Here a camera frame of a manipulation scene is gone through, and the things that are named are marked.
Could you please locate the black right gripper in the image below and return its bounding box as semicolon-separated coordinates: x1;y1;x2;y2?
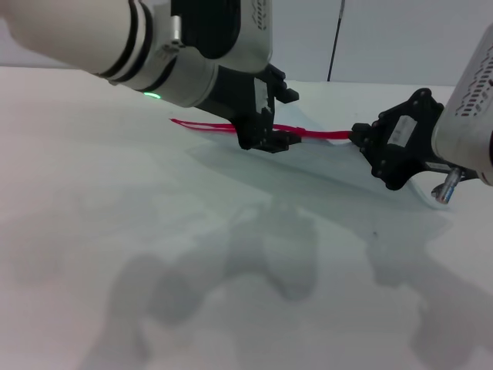
349;88;450;192

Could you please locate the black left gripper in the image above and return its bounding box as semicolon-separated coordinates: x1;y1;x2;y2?
199;63;302;153

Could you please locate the clear document bag red zipper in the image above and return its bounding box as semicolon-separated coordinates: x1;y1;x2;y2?
169;115;454;211

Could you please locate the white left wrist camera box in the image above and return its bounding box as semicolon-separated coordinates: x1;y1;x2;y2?
170;0;273;75

